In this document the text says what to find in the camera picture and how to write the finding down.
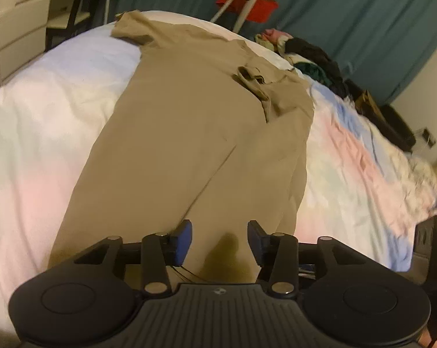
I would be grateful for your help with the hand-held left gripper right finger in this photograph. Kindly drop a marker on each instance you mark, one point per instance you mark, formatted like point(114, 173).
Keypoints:
point(256, 241)

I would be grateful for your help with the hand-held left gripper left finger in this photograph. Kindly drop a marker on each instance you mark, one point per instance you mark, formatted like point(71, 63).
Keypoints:
point(182, 243)

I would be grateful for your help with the khaki shirt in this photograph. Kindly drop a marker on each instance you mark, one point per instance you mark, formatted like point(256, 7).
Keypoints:
point(189, 116)

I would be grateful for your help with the pile of clothes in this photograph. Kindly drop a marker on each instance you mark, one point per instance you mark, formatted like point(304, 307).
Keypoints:
point(312, 52)

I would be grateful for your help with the black armchair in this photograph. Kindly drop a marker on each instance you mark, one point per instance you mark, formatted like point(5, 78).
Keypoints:
point(396, 127)

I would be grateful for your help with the pastel tie-dye duvet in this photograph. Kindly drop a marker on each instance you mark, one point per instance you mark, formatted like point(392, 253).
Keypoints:
point(40, 134)

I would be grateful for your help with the red cloth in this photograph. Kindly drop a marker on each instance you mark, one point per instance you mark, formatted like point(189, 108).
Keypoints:
point(265, 9)

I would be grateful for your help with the white dressing table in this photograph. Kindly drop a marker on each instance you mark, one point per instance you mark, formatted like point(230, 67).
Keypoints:
point(19, 18)

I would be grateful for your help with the wall outlet with charger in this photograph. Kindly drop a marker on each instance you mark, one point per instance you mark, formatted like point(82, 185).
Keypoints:
point(426, 136)

